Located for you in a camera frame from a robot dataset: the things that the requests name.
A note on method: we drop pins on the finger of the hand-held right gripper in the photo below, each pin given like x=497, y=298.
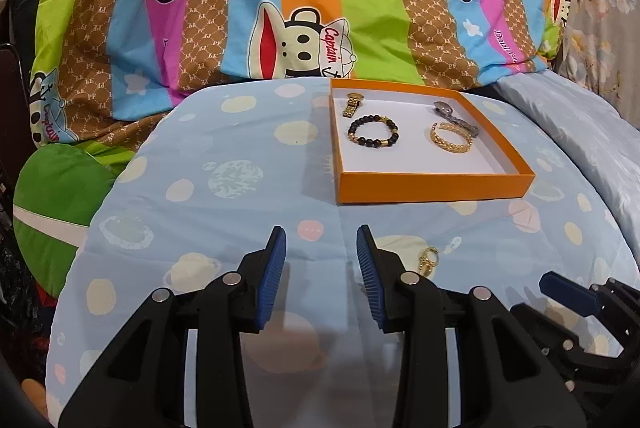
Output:
x=567, y=291
x=560, y=325

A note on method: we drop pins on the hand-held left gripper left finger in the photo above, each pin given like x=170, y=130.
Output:
x=270, y=280

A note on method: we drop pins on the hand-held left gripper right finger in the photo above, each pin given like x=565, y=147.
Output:
x=371, y=280

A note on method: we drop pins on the gold hoop earring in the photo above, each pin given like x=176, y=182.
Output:
x=429, y=259

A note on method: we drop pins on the orange jewelry box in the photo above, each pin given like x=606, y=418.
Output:
x=425, y=147

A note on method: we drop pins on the light blue planet-print sheet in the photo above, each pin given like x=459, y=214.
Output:
x=200, y=218

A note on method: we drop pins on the pale blue quilt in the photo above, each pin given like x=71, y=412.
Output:
x=580, y=142

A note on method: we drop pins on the gold wristwatch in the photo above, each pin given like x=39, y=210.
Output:
x=352, y=103

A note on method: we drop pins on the silver wristwatch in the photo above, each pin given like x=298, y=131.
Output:
x=452, y=115

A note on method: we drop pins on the green plush pillow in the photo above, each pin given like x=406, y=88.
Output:
x=55, y=203

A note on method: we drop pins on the dark chair frame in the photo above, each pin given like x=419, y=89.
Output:
x=12, y=82

